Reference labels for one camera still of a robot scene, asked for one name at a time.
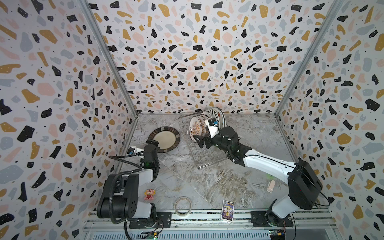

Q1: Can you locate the green ball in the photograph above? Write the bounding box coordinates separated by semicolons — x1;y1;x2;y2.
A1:
267;175;275;181

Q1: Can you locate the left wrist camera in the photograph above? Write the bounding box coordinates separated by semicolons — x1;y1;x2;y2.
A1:
127;146;144;156

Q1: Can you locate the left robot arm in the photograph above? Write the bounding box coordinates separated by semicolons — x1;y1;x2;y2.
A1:
96;140;160;228

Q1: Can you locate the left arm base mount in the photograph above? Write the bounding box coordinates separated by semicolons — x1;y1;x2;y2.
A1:
129;212;172;230

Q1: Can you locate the pink toy figure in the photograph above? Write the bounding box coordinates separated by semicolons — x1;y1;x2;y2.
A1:
145;189;156;201

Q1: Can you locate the aluminium front rail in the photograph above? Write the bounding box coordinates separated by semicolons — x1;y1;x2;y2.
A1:
81;209;342;240

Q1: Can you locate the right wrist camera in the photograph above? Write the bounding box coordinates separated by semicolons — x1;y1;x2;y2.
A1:
205;118;220;138

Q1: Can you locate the purple card box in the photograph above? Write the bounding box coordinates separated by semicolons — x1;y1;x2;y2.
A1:
221;200;235;222

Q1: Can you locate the orange sunburst plate front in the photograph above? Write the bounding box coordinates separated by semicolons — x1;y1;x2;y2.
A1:
189;116;203;143

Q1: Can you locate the black white striped plate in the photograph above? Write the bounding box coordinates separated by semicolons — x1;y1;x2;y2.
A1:
207;108;223;128

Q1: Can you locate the orange sunburst plate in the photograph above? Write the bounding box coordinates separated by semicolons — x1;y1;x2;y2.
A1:
189;116;203;143
197;115;207;136
200;114;209;133

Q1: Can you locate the watermelon pattern plate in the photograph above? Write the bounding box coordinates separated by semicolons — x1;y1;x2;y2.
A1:
216;107;226;128

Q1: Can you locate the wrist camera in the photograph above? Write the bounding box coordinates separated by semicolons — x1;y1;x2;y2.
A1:
127;146;144;156
205;118;220;138

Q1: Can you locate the wire dish rack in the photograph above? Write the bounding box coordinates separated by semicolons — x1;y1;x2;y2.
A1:
178;112;241;170

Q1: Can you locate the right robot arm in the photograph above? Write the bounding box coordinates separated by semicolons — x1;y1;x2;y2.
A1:
193;126;323;226

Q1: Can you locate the brown rimmed cream plate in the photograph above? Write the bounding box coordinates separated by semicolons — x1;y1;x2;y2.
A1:
148;127;181;153

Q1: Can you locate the pink eraser block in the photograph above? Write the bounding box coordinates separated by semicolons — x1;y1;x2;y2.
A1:
267;180;276;193

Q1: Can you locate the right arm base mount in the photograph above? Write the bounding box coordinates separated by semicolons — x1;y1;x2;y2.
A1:
250;211;294;228

